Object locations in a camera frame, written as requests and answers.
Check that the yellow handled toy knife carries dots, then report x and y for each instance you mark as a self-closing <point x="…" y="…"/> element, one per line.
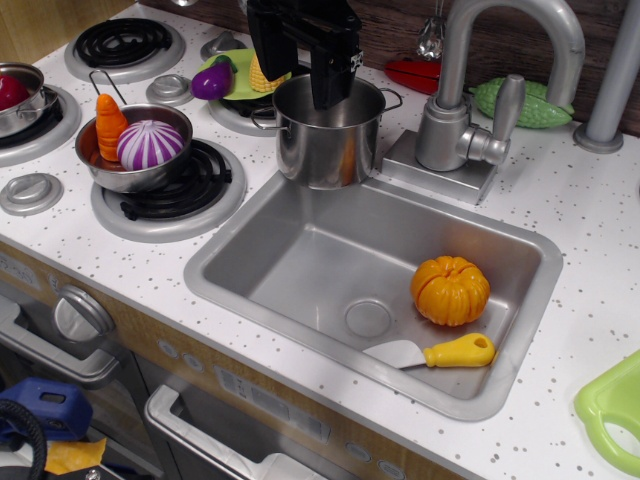
<point x="468" y="351"/>

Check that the steel pan with handle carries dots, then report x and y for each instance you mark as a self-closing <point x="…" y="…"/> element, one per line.
<point x="111" y="175"/>

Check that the red toy pepper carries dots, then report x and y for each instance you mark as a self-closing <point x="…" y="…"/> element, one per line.
<point x="420" y="76"/>

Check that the purple toy eggplant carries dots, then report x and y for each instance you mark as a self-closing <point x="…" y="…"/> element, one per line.
<point x="216" y="81"/>

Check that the hanging silver utensil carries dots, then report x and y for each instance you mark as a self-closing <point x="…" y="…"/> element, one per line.
<point x="430" y="44"/>

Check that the silver dishwasher door handle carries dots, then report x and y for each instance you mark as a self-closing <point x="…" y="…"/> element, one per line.
<point x="215" y="453"/>

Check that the silver pole with base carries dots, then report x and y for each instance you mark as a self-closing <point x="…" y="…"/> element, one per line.
<point x="601" y="134"/>

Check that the red toy vegetable in pot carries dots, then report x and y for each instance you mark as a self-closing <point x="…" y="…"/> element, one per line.
<point x="12" y="92"/>

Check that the orange toy pumpkin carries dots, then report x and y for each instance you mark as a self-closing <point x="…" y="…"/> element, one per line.
<point x="450" y="291"/>

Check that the silver stove knob front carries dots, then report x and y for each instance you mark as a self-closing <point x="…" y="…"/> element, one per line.
<point x="31" y="194"/>

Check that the yellow cloth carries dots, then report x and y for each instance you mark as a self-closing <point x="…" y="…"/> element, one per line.
<point x="70" y="456"/>

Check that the yellow toy corn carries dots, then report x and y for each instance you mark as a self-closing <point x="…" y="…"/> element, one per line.
<point x="258" y="81"/>

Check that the green toy bitter gourd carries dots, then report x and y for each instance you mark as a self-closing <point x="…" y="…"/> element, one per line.
<point x="537" y="112"/>

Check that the blue plastic device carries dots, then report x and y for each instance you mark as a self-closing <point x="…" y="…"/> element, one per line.
<point x="61" y="409"/>

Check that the silver oven door handle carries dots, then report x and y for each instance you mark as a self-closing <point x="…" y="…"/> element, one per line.
<point x="94" y="372"/>

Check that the purple white toy onion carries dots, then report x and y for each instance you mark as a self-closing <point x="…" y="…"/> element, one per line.
<point x="148" y="143"/>

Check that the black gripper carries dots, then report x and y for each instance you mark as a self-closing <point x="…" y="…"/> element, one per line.
<point x="335" y="58"/>

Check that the tall steel pot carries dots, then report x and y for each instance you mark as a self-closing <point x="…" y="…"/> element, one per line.
<point x="333" y="148"/>

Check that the silver stove knob middle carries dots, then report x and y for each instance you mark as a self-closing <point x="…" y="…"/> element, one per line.
<point x="170" y="90"/>

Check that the stove burner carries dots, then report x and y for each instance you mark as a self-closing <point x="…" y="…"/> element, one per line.
<point x="206" y="194"/>
<point x="124" y="51"/>
<point x="49" y="133"/>
<point x="253" y="117"/>

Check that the back right stove burner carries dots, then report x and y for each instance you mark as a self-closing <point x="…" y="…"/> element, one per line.
<point x="253" y="117"/>

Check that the back left stove burner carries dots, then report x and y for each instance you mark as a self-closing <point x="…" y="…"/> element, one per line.
<point x="124" y="51"/>

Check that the green toy plate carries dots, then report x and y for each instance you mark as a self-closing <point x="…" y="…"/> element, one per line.
<point x="241" y="90"/>

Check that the silver stove knob back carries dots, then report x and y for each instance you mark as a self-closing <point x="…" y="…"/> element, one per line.
<point x="223" y="42"/>

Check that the front right stove burner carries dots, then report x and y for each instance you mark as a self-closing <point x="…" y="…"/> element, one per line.
<point x="206" y="194"/>

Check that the silver stove knob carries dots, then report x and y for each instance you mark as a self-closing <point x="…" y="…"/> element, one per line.
<point x="223" y="42"/>
<point x="170" y="90"/>
<point x="31" y="194"/>

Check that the orange toy carrot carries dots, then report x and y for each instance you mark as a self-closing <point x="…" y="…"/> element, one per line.
<point x="110" y="124"/>

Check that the silver oven dial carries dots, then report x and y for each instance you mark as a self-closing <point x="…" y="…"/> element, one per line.
<point x="80" y="318"/>

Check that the silver toy faucet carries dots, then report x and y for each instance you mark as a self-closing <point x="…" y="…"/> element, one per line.
<point x="463" y="137"/>

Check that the silver toy sink basin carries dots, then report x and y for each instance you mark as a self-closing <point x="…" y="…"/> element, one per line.
<point x="331" y="270"/>

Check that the small steel pot left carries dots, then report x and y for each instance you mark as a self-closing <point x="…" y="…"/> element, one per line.
<point x="42" y="99"/>

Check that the front left stove burner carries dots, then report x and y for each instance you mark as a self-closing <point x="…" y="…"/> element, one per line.
<point x="49" y="133"/>

